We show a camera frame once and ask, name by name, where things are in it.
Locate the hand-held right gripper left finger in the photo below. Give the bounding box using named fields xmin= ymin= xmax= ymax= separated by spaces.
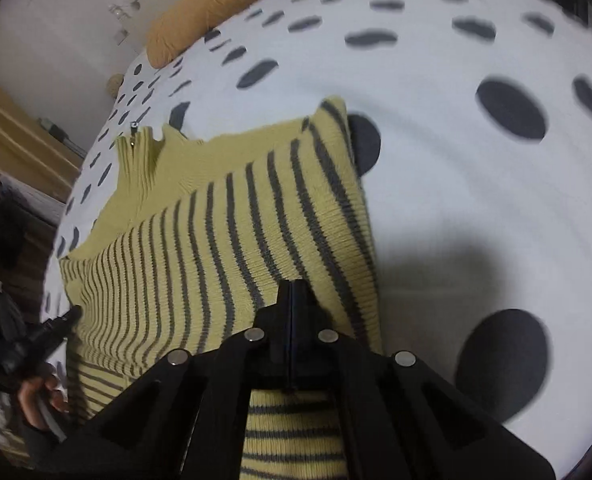
xmin=41 ymin=280 xmax=294 ymax=480

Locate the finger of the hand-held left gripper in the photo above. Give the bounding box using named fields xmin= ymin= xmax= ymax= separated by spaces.
xmin=36 ymin=306 xmax=83 ymax=361

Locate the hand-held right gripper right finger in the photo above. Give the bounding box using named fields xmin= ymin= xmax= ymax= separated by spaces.
xmin=292 ymin=280 xmax=558 ymax=480

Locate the yellow grey-striped knit sweater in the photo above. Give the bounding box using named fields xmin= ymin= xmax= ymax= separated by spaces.
xmin=58 ymin=97 xmax=383 ymax=480

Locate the person's left hand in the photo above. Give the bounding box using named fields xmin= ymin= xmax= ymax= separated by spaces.
xmin=18 ymin=375 xmax=70 ymax=431

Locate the yellow curtain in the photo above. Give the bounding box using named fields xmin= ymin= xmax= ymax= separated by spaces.
xmin=0 ymin=67 xmax=83 ymax=202

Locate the white polka dot bedspread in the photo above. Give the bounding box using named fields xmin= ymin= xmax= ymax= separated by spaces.
xmin=41 ymin=0 xmax=592 ymax=476

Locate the mustard yellow pillow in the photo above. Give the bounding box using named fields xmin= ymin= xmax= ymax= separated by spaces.
xmin=146 ymin=0 xmax=344 ymax=68

